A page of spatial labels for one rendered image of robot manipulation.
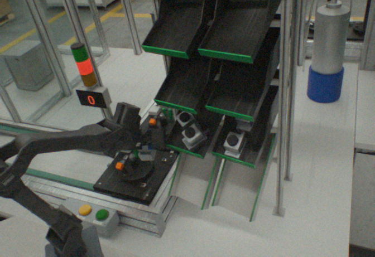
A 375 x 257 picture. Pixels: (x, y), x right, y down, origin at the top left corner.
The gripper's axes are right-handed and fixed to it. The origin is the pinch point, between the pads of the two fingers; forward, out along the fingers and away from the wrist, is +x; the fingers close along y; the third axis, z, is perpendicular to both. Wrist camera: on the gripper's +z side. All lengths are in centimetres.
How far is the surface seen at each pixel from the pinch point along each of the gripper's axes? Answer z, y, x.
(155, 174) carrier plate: -12.3, 5.7, 19.7
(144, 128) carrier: 5.9, 19.2, 38.1
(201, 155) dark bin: -5.2, -19.7, -3.4
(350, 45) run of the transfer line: 49, -71, 108
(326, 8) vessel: 53, -58, 56
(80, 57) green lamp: 29.6, 24.7, 1.5
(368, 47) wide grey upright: 44, -78, 98
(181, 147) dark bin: -2.7, -12.5, -0.2
